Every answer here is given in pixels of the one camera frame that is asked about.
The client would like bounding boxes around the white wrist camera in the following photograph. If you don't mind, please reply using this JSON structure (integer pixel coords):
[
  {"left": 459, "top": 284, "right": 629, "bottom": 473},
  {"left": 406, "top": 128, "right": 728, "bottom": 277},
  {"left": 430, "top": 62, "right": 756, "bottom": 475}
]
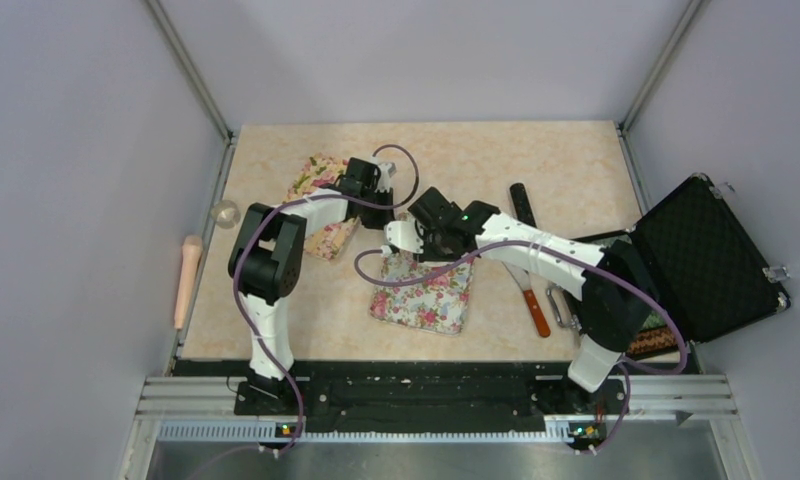
[
  {"left": 384, "top": 219, "right": 425, "bottom": 260},
  {"left": 375, "top": 162, "right": 397, "bottom": 192}
]

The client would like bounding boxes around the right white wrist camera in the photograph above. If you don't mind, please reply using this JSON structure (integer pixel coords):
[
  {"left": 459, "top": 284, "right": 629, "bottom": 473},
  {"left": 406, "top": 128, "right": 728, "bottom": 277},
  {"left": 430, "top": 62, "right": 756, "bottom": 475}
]
[{"left": 384, "top": 219, "right": 425, "bottom": 260}]

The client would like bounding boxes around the yellow floral cloth pad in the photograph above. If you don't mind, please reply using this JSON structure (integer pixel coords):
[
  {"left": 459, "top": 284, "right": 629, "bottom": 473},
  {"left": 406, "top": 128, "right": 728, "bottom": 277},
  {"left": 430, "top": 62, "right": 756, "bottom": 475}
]
[{"left": 284, "top": 153, "right": 360, "bottom": 260}]

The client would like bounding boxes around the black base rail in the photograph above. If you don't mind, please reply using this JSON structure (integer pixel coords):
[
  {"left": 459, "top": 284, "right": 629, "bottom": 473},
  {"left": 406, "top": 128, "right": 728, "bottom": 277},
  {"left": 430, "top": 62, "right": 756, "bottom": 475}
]
[{"left": 134, "top": 357, "right": 733, "bottom": 445}]

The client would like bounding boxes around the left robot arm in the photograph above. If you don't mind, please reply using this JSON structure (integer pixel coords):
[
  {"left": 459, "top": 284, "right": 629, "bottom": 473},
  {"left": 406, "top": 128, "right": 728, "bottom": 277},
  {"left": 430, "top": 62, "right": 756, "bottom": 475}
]
[{"left": 228, "top": 158, "right": 396, "bottom": 414}]

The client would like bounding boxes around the open black poker chip case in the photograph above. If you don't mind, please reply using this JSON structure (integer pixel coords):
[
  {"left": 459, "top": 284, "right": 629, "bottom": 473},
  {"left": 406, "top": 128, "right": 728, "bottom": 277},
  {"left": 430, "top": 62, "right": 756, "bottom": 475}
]
[{"left": 584, "top": 173, "right": 791, "bottom": 343}]

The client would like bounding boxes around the metal scraper with red handle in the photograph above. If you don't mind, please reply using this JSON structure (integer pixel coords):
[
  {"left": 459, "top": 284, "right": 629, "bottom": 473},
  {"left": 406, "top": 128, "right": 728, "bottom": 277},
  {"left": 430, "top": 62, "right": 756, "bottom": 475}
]
[{"left": 504, "top": 264, "right": 551, "bottom": 338}]

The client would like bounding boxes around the black ridged rolling stick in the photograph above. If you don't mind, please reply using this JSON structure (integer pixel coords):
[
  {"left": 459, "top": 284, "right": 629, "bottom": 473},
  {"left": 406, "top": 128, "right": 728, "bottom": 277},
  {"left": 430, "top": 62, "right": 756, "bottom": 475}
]
[{"left": 509, "top": 183, "right": 537, "bottom": 228}]

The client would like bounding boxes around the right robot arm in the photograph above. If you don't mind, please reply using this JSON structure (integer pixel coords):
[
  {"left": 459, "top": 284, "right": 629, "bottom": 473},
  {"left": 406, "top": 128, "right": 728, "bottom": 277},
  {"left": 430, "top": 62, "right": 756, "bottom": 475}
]
[{"left": 385, "top": 187, "right": 660, "bottom": 412}]

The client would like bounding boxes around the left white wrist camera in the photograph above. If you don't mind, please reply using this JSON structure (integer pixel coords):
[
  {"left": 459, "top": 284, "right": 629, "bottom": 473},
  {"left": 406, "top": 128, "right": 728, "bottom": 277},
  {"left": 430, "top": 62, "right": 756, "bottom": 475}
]
[{"left": 375, "top": 162, "right": 397, "bottom": 192}]

